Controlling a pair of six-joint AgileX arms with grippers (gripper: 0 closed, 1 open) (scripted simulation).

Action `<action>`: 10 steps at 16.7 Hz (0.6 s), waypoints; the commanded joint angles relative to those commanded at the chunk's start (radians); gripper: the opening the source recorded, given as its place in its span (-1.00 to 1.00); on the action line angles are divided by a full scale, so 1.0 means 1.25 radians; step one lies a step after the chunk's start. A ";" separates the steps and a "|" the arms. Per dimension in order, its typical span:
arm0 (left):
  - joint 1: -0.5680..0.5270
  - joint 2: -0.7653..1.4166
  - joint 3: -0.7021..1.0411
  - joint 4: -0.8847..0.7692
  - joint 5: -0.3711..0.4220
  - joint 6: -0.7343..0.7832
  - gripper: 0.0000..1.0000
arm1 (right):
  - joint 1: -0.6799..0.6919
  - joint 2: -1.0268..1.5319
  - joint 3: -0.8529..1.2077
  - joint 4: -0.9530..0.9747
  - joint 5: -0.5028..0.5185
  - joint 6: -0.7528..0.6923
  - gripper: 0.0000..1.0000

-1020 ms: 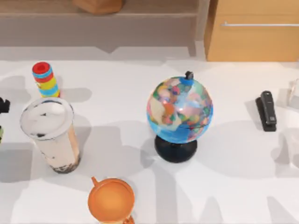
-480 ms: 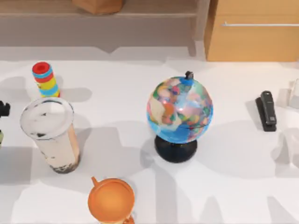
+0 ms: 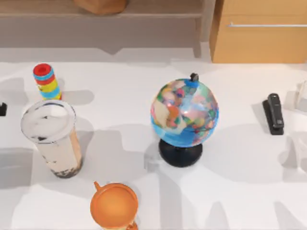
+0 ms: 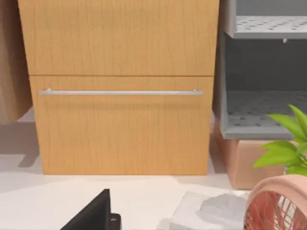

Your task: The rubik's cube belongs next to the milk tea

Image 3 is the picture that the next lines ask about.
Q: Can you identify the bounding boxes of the orange cup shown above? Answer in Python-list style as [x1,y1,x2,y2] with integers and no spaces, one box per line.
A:
[90,181,140,230]

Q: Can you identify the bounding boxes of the colourful globe on black base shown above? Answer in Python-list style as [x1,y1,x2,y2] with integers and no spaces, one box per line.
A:
[150,73,220,168]

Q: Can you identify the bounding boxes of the wooden cupboard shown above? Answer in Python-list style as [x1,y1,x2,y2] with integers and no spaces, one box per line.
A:
[209,0,307,64]

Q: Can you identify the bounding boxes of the wooden drawer front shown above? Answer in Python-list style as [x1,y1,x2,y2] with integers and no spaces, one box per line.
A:
[217,0,307,23]

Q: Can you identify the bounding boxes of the long metal handle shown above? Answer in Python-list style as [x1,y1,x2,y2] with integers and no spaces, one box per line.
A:
[227,22,307,28]

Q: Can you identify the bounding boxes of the brown bread loaf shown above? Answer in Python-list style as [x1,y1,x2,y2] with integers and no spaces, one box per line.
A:
[72,0,128,15]

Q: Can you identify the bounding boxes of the stack of coloured rings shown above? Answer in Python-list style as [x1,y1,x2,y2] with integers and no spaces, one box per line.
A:
[33,63,62,101]

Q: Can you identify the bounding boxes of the black stapler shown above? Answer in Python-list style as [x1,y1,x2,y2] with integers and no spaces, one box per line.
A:
[261,93,285,136]

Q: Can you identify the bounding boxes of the clear bubble tea cup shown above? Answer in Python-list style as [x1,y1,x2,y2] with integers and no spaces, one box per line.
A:
[20,100,83,179]

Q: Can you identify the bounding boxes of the open wooden shelf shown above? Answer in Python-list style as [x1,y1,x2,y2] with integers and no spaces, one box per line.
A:
[0,0,217,58]

